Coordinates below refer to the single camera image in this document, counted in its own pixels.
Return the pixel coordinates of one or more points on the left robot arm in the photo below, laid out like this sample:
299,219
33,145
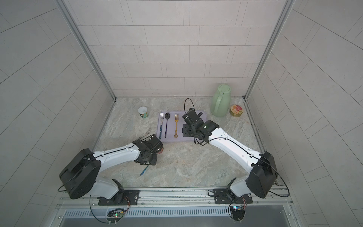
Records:
81,176

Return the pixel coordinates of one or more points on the gold ornate fork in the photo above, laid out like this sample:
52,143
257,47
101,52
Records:
176,125

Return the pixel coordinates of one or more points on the black glossy spoon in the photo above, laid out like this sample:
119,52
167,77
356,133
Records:
167,117

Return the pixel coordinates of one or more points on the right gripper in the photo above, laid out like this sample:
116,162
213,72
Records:
185,131

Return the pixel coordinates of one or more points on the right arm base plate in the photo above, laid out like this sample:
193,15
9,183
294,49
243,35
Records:
226,196

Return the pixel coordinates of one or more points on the right circuit board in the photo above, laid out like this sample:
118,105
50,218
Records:
237,213

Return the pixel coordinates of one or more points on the small white paper cup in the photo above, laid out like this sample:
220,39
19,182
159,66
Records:
143,112

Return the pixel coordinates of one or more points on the green plastic jug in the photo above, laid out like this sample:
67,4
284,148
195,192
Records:
221,101

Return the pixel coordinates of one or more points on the round yellow tin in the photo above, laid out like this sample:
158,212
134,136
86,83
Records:
236,110

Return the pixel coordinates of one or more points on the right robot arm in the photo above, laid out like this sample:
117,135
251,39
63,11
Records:
261,168

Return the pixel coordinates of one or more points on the rainbow iridescent spoon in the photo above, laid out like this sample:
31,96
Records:
143,172

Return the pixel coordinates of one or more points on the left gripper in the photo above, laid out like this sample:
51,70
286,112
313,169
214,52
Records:
154,142

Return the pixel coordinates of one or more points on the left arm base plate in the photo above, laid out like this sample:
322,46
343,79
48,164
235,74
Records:
127,197

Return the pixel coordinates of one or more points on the lilac plastic tray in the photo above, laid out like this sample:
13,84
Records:
171,128

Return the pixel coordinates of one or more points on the circuit board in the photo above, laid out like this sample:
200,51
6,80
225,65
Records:
115,216
237,213

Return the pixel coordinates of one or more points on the teal handled fork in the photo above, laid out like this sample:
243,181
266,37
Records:
161,125

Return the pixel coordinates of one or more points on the aluminium front rail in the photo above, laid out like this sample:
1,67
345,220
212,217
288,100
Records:
155,197

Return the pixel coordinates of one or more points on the left circuit board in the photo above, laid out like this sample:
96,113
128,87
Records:
115,216

